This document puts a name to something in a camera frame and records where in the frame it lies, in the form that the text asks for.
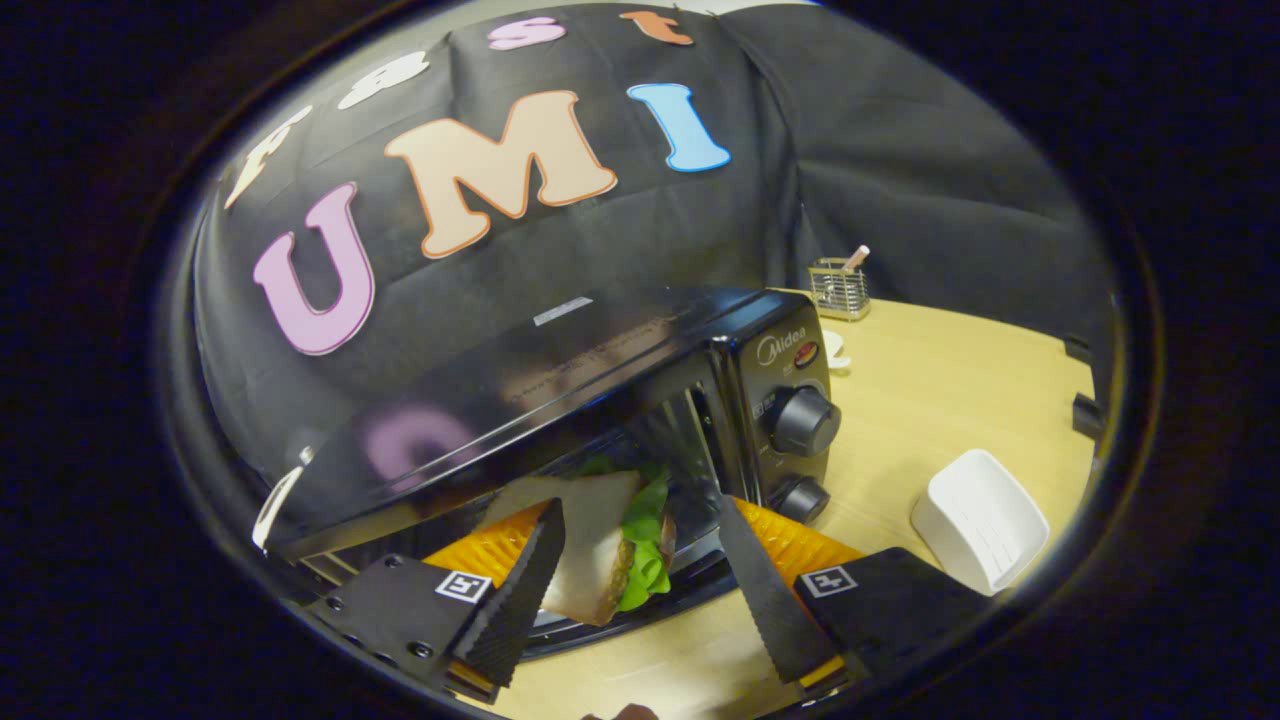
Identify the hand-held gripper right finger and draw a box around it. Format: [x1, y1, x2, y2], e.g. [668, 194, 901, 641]
[715, 495, 1001, 706]

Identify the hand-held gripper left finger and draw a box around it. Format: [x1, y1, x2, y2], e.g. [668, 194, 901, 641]
[300, 498, 567, 706]

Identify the white bread lettuce sandwich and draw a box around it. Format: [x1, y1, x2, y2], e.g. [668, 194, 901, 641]
[475, 455, 679, 628]

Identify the black toaster oven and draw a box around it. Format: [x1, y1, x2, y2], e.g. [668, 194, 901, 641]
[250, 285, 843, 661]

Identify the white rectangular dish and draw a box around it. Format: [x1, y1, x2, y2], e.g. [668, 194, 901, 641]
[910, 448, 1051, 598]

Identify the black backdrop cloth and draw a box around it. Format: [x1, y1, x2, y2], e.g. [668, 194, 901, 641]
[190, 0, 1116, 501]

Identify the wire mesh utensil holder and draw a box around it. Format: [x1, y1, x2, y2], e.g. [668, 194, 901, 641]
[808, 256, 871, 322]

